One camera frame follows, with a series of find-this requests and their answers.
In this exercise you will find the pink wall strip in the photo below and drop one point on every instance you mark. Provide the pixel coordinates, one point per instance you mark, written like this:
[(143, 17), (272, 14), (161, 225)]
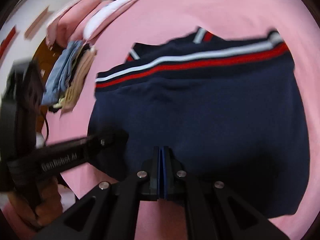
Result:
[(37, 21)]

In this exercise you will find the wooden headboard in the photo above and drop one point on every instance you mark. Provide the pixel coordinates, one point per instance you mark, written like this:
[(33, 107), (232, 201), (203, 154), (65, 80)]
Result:
[(43, 120)]

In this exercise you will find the navy and red baseball jacket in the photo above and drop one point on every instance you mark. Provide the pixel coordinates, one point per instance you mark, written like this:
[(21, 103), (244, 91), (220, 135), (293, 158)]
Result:
[(212, 117)]

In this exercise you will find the pink bed blanket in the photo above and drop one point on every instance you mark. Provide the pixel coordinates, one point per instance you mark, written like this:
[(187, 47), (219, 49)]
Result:
[(200, 5)]

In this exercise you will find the folded cream garment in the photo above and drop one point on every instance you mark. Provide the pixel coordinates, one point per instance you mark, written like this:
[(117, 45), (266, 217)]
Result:
[(80, 80)]

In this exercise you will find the folded pink quilt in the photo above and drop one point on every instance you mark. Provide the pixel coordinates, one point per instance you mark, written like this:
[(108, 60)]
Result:
[(72, 22)]

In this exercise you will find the person's left hand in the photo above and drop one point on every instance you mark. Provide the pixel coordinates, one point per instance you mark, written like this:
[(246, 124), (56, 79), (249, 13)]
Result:
[(47, 205)]

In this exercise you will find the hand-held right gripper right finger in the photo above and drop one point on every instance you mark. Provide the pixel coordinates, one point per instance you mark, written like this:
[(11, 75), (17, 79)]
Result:
[(171, 180)]

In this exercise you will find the white printed pillow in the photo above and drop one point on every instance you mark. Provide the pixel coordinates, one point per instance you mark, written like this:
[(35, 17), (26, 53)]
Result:
[(107, 15)]

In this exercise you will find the folded blue jeans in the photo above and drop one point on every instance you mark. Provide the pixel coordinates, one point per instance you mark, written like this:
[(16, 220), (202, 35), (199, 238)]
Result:
[(60, 77)]

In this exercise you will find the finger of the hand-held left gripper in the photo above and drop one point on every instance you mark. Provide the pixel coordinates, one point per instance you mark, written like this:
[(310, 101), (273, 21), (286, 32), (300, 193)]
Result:
[(107, 142)]

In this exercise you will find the folded black garment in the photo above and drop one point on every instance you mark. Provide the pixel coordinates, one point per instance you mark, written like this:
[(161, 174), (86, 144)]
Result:
[(53, 109)]

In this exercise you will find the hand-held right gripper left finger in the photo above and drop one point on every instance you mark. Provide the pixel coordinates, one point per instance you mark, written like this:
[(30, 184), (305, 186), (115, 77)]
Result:
[(155, 180)]

